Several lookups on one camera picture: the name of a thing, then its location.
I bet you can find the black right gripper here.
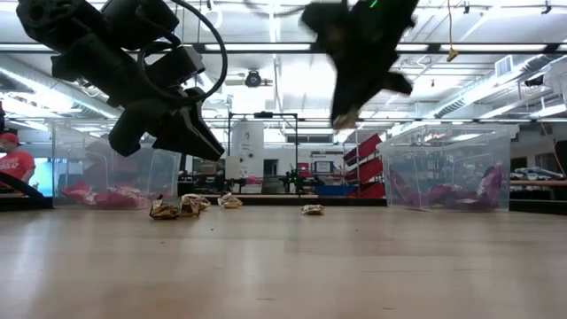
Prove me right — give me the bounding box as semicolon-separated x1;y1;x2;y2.
300;2;411;128

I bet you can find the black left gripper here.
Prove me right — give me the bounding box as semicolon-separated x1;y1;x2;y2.
50;34;227;163

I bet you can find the small clear plastic bin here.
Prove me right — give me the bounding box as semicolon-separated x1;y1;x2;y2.
50;118;188;210
378;122;520;212

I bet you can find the red bin shelving rack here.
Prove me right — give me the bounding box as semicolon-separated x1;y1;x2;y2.
341;132;387;201

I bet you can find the small monitor screen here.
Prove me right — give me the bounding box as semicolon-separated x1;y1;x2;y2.
312;159;334;176

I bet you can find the white cabinet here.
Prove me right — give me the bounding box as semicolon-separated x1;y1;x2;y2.
229;120;266;181

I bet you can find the blue storage bin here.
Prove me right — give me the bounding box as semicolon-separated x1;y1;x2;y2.
313;184;358;198

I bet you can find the yellow hanging power plug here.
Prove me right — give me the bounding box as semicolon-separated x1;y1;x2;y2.
446;0;460;63

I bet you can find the person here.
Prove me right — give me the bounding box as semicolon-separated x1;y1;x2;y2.
0;131;36;185

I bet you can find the white vent box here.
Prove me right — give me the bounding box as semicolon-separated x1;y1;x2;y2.
494;55;515;79

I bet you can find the wooden workbench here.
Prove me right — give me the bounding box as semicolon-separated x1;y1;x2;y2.
509;178;567;188

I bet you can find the large clear plastic bin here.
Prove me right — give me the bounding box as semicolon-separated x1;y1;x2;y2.
538;55;567;134

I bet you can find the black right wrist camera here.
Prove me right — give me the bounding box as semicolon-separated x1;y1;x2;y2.
381;70;416;97

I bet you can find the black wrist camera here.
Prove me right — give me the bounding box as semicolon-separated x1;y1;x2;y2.
144;43;207;89
381;70;416;97

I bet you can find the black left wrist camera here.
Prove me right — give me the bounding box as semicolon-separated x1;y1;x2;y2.
144;43;207;89

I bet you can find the black metal frame stand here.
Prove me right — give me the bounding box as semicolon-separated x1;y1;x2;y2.
226;113;300;196

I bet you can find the black left camera cable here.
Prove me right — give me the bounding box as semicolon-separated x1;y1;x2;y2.
136;0;229;104

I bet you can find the black ceiling camera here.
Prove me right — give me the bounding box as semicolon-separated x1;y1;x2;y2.
244;69;263;89

